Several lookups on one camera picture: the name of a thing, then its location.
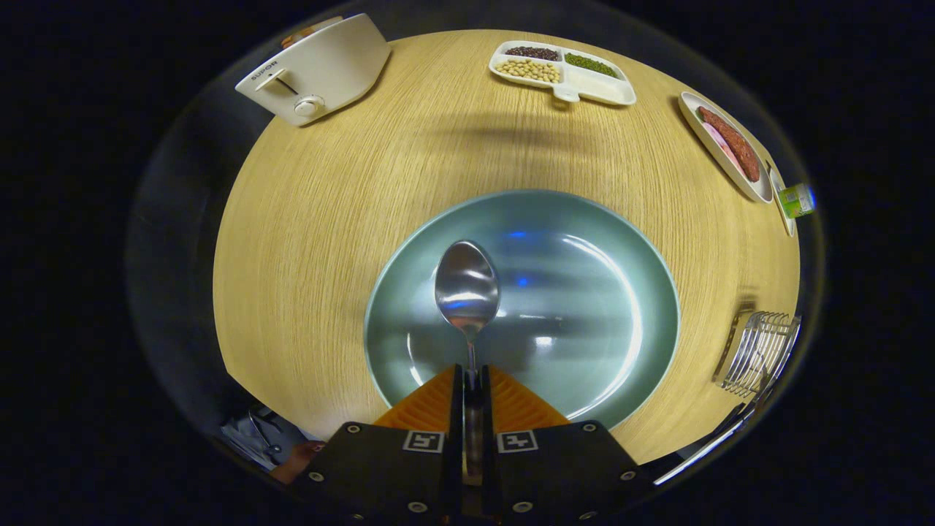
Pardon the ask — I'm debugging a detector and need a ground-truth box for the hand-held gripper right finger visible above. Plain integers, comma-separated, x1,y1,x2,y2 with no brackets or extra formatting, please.
482,364,649,521

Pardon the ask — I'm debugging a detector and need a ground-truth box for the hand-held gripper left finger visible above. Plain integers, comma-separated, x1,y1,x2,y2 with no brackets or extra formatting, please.
296,364,465,521

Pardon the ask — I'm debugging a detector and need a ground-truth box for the silver spoon with wooden handle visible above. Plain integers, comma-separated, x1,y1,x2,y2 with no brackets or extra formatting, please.
435,240,502,484

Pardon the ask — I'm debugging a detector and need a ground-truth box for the light blue round plate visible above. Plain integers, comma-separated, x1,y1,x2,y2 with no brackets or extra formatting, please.
364,189,681,430

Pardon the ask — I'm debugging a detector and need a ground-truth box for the white square saucer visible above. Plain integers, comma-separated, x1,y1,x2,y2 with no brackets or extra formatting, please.
766,161,797,238

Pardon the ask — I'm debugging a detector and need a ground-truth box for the round plate with meat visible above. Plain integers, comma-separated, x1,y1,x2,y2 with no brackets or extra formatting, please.
678,91,774,205

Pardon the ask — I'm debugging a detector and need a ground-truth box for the salmon pink ham slice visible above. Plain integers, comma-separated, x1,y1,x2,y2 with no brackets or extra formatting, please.
720,142,747,180

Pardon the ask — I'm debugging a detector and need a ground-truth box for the green and white bottle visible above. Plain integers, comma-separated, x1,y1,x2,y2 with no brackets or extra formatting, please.
776,183,817,220

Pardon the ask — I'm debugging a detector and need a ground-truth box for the brown steak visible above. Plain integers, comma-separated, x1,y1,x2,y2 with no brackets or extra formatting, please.
698,106,761,183

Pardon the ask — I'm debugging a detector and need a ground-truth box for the white divided snack tray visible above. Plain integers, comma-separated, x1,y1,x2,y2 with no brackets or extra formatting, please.
488,40,637,107

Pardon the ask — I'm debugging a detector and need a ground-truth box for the pile of yellow soybeans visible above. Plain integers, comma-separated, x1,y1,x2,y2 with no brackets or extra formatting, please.
495,58,562,84

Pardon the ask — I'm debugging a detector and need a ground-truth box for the pile of green beans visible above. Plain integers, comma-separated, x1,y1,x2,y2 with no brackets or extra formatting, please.
564,53,620,78

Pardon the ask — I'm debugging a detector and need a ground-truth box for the cream white toaster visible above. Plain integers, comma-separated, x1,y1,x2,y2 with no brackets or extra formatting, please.
234,13,392,128

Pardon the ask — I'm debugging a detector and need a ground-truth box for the toasted bread slice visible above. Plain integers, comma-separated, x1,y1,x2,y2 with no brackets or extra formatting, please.
281,16,344,49

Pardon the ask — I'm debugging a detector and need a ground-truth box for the metal wire basket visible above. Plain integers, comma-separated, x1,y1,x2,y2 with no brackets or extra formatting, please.
712,307,802,400

